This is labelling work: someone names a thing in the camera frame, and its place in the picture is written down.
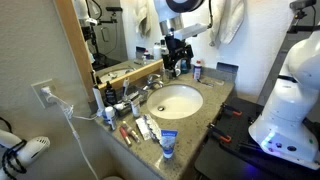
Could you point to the purple-printed pill blister pack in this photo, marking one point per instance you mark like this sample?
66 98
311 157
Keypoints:
154 128

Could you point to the metal mesh basket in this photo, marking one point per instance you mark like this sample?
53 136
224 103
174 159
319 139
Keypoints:
133 95

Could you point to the blue and white tube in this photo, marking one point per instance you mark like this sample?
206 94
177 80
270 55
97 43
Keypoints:
168 141

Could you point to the red-capped shaving cream can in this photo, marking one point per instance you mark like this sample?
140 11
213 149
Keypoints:
197 70

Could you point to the white wall outlet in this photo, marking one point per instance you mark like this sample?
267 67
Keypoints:
39 96

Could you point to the blue liquid bottle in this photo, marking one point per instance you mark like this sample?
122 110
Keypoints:
184 66

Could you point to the white toothpaste tube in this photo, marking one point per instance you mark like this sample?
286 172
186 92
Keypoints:
122 106

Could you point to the white hanging towel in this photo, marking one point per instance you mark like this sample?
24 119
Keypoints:
228 20

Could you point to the chrome faucet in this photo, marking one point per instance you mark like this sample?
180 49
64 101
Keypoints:
152 81

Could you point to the small black bottle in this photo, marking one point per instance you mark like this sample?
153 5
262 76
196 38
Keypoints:
110 95

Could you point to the black camera stand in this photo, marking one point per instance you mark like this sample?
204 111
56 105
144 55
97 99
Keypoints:
301 13

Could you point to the white oval sink basin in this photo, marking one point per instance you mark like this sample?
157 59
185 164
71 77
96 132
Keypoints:
180 100

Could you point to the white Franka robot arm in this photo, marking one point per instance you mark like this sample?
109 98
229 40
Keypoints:
290 110

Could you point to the white hair dryer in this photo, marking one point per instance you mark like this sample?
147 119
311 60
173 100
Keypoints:
30 150

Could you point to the red lipstick tube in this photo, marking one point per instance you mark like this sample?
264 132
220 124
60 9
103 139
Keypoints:
125 136

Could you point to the small white bottle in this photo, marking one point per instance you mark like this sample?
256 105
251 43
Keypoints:
135 109

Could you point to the gold lipstick tube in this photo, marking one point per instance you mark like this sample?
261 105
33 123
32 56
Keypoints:
131 131

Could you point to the wood-framed mirror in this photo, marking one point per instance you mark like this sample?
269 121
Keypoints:
75 40

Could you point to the white roll-on with blue label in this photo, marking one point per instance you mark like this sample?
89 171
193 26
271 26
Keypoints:
110 116

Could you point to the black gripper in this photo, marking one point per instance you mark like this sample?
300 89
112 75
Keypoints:
178 50

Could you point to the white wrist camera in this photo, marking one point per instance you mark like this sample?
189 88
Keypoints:
190 31

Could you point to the white electric toothbrush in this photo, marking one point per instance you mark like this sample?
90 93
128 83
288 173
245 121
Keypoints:
98 101

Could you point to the black razor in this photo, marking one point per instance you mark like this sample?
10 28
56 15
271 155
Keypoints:
205 83

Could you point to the white pill blister pack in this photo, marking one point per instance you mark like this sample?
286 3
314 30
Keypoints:
142 129

